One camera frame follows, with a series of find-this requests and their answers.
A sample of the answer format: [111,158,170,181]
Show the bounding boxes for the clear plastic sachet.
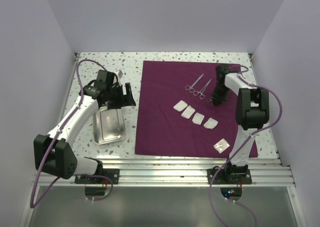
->
[213,138,230,154]

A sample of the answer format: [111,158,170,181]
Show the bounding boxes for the steel instrument tray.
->
[92,106,126,145]

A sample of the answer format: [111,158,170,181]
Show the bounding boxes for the aluminium rail frame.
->
[30,53,307,227]

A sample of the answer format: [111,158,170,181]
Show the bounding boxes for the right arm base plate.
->
[206,166,253,185]

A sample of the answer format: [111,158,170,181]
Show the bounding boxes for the purple cable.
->
[29,59,113,209]
[208,64,285,227]

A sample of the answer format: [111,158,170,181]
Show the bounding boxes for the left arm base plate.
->
[74,168,120,185]

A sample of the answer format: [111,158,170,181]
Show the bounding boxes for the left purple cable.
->
[29,59,113,209]

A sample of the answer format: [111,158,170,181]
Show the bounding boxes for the purple cloth mat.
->
[134,60,259,159]

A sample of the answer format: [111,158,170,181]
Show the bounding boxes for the steel forceps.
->
[193,79,212,100]
[206,98,213,106]
[185,74,204,93]

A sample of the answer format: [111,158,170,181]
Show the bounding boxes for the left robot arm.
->
[33,70,136,184]

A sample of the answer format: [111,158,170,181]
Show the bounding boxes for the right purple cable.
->
[208,64,285,227]

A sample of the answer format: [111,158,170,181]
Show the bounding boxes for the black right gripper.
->
[211,84,231,106]

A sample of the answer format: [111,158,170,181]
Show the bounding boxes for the white gauze pad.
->
[203,117,219,130]
[173,100,188,112]
[192,112,205,125]
[181,105,196,119]

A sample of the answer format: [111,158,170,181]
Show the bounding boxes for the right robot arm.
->
[210,64,270,184]

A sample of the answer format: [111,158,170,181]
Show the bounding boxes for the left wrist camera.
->
[115,69,123,79]

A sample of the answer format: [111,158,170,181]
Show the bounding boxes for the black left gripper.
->
[106,82,136,110]

